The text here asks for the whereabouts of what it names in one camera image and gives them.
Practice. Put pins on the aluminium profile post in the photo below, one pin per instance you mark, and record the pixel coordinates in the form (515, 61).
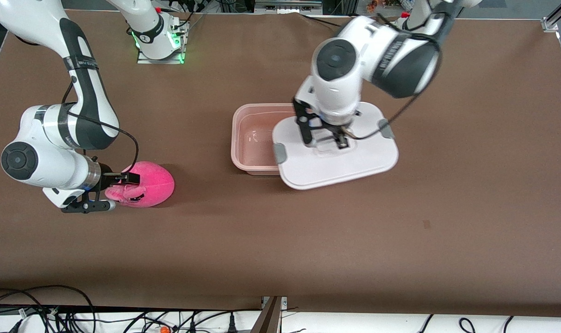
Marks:
(269, 319)

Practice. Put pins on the brown table cover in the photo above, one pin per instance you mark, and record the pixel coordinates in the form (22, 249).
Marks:
(308, 240)

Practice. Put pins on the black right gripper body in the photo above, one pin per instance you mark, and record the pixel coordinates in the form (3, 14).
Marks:
(105, 175)

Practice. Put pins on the aluminium corner profile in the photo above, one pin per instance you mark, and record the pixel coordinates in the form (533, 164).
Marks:
(556, 18)

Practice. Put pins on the pink plush toy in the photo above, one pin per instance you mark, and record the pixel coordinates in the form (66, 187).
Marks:
(155, 185)

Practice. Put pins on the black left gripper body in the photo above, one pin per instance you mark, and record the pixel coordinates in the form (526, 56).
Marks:
(332, 130)

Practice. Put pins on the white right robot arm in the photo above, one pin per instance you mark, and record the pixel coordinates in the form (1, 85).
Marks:
(40, 125)

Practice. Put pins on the colourful background toys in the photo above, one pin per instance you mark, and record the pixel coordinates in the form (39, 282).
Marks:
(387, 4)

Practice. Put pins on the aluminium frame bar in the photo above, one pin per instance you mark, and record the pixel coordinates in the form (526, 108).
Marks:
(287, 5)

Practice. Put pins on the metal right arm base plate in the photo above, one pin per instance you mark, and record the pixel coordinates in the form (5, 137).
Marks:
(169, 59)

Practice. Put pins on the pink translucent plastic box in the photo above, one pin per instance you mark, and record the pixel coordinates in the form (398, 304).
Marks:
(252, 138)

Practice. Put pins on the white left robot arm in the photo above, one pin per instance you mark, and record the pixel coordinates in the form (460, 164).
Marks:
(368, 37)

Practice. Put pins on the small orange object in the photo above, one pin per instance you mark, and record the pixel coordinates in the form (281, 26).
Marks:
(163, 329)

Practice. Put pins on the white box lid grey clips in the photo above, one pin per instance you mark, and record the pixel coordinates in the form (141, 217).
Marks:
(336, 169)

